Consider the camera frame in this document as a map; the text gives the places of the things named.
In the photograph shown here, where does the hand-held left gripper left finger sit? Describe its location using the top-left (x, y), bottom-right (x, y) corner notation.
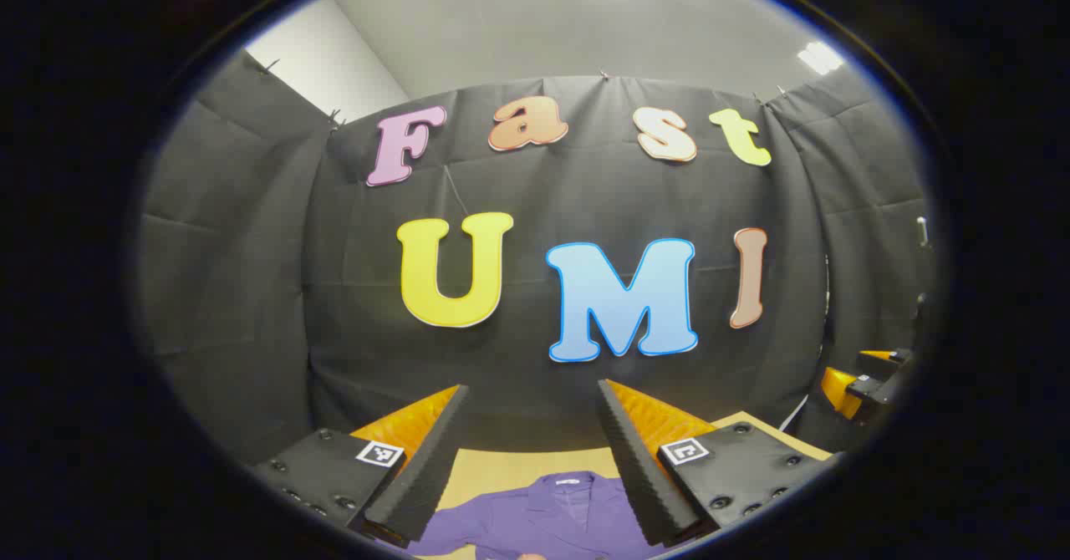
top-left (251, 383), bottom-right (471, 549)

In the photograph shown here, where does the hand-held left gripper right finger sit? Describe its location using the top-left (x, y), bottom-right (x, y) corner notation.
top-left (596, 379), bottom-right (841, 547)

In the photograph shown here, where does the purple button-up shirt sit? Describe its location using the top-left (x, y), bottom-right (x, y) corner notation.
top-left (410, 471), bottom-right (670, 560)

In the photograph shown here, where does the black backdrop cloth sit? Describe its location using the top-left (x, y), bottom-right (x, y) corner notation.
top-left (138, 50), bottom-right (937, 469)

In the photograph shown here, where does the ceiling light panel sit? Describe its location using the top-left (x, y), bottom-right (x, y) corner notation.
top-left (797, 40), bottom-right (847, 76)

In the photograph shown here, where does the white cable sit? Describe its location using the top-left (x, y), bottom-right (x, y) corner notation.
top-left (777, 393), bottom-right (808, 434)

